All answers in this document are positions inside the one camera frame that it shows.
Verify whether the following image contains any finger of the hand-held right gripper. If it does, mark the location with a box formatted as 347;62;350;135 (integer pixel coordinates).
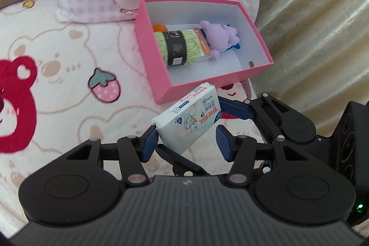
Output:
217;93;301;137
156;144;211;177

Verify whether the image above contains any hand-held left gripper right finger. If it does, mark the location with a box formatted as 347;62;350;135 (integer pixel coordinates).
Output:
216;125;308;188

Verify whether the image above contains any clear floss pick box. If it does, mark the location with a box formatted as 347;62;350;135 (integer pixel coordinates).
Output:
194;28;220;62

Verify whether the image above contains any pink cardboard box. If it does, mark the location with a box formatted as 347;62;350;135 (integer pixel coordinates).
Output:
134;0;274;105

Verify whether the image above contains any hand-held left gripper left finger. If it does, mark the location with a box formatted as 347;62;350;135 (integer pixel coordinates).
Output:
66;125;160;188

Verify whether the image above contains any white tissue packet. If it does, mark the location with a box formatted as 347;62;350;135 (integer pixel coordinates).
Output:
152;84;222;155

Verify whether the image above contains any bear print blanket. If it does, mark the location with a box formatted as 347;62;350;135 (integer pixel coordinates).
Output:
0;0;261;238

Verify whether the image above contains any purple plush toy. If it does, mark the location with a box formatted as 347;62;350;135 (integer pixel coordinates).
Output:
199;20;240;61

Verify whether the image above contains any green yarn ball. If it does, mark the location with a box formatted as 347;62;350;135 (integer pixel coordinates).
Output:
153;28;204;67

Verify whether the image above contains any gold satin cloth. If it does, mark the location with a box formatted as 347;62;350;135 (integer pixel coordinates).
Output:
249;0;369;138

